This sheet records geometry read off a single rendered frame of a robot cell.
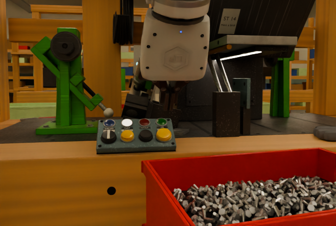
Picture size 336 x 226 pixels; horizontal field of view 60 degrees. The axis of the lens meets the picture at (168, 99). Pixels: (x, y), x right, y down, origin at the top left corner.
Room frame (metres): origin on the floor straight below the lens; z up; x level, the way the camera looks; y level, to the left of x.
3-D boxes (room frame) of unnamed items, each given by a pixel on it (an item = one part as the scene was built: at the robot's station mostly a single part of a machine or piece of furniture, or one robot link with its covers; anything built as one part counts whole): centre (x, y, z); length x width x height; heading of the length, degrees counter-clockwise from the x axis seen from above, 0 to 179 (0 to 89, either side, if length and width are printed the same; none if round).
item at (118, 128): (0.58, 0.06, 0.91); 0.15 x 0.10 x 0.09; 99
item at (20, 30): (1.27, -0.02, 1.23); 1.30 x 0.05 x 0.09; 99
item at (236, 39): (0.82, -0.17, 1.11); 0.39 x 0.16 x 0.03; 9
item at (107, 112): (0.80, 0.18, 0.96); 0.06 x 0.03 x 0.06; 99
